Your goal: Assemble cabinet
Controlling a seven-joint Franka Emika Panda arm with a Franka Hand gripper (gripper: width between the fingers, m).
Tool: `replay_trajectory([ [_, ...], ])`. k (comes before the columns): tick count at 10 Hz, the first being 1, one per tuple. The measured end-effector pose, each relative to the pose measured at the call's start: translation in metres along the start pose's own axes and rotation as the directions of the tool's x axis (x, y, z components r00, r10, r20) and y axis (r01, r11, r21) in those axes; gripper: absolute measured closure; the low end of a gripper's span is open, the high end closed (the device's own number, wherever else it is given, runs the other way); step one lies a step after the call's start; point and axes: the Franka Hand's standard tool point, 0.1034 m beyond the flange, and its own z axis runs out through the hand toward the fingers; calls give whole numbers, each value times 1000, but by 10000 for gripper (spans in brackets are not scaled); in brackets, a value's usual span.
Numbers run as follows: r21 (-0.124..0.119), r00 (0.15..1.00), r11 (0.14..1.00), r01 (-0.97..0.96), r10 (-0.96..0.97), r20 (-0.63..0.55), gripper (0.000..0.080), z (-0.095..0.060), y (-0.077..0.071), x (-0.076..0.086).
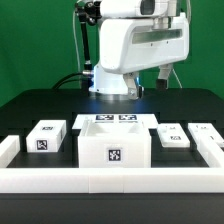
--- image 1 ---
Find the white cabinet body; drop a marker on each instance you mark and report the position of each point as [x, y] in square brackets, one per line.
[114, 145]

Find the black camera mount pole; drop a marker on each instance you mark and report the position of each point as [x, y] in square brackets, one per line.
[88, 14]

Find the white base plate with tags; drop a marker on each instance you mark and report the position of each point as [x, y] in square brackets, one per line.
[148, 120]

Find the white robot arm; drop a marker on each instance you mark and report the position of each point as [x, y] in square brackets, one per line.
[112, 84]

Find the white U-shaped fence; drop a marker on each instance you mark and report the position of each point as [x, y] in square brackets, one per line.
[105, 180]

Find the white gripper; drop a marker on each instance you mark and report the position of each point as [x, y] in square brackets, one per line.
[128, 45]

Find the small white tagged box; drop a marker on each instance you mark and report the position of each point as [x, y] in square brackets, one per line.
[46, 137]

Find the white cabinet door panel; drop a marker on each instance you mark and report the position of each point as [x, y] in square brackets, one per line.
[172, 135]
[207, 130]

